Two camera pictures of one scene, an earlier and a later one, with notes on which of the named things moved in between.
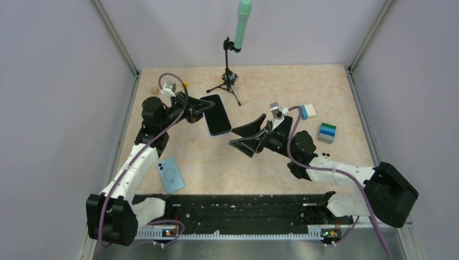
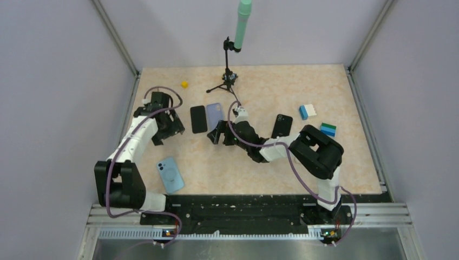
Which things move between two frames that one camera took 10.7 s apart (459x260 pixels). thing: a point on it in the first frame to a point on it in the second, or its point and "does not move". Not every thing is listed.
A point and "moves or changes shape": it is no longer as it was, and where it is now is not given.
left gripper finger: (198, 106) to (157, 138)
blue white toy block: (307, 110) does not move
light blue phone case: (171, 176) does not move
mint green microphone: (244, 10) does not move
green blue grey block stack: (327, 132) does not move
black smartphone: (216, 117) moves or changes shape
